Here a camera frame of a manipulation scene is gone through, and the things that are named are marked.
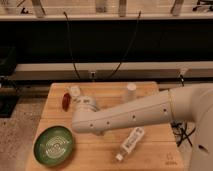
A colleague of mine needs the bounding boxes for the small white square box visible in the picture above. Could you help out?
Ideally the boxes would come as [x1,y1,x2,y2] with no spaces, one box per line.
[68,85,81,98]

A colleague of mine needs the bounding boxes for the black box at left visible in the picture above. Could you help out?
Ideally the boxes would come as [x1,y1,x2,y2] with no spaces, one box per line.
[0,46,19,118]

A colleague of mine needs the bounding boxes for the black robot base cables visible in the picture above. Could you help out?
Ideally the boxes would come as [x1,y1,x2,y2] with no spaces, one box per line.
[170,74,198,148]

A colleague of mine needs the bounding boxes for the white wall power outlet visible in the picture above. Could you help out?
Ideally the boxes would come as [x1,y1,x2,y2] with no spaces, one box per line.
[89,71,97,80]

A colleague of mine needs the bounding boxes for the red oblong object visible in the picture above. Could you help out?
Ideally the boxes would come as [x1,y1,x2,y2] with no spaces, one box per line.
[62,93,71,111]

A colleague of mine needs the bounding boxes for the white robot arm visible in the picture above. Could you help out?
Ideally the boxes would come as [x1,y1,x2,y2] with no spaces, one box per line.
[71,83,213,171]

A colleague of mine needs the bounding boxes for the green ceramic bowl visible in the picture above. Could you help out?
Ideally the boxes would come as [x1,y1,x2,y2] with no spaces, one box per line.
[33,126,74,167]

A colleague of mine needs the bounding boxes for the left black hanging cable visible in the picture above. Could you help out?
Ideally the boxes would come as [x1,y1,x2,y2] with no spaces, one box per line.
[62,11,82,81]

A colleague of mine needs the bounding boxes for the right black hanging cable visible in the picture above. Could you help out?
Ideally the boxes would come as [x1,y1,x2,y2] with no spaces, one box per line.
[107,10,142,80]

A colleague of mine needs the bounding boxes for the clear plastic bottle white label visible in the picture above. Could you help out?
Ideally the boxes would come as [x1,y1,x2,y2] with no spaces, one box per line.
[115,127,145,162]

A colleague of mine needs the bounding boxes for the black hanging cable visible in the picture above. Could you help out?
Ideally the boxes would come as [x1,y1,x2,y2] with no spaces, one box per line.
[62,11,82,81]
[107,10,142,80]

